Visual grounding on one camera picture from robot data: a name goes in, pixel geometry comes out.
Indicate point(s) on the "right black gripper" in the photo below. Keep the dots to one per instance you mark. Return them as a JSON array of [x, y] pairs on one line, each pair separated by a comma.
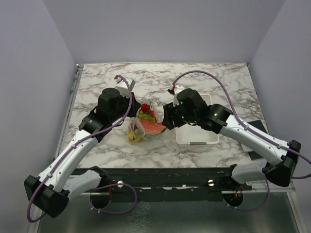
[[169, 110]]

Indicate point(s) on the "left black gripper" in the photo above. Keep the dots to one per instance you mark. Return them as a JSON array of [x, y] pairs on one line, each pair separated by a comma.
[[135, 106]]

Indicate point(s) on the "clear zip top bag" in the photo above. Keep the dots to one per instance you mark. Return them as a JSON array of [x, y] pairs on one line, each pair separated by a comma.
[[135, 125]]

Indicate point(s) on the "red strawberry pile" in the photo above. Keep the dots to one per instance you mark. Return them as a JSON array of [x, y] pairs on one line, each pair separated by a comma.
[[146, 109]]

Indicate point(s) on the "watermelon slice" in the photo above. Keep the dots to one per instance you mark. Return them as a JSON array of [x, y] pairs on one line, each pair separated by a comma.
[[152, 127]]

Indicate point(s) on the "green grape bunch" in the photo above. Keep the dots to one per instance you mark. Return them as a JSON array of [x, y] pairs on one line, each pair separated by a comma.
[[147, 117]]

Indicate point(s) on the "yellow bell pepper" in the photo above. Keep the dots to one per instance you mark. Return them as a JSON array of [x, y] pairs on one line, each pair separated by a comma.
[[133, 137]]

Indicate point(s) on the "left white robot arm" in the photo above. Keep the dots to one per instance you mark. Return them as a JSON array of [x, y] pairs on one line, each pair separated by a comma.
[[52, 189]]

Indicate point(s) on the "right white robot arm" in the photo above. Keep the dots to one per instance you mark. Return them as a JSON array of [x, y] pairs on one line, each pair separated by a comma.
[[279, 158]]

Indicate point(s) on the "white plastic basket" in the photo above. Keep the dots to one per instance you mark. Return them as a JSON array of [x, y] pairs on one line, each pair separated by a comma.
[[188, 135]]

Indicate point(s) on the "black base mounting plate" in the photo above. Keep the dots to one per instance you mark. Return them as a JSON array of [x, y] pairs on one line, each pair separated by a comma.
[[169, 184]]

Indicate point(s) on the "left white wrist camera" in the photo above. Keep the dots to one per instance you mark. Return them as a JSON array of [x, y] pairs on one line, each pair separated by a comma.
[[121, 86]]

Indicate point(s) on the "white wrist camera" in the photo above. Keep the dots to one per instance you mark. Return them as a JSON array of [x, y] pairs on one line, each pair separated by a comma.
[[121, 86], [175, 90]]

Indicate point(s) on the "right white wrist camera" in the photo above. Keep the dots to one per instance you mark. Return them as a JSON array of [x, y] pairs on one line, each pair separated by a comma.
[[175, 90]]

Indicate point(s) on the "aluminium rail frame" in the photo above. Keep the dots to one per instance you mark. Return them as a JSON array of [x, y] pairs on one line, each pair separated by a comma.
[[52, 189]]

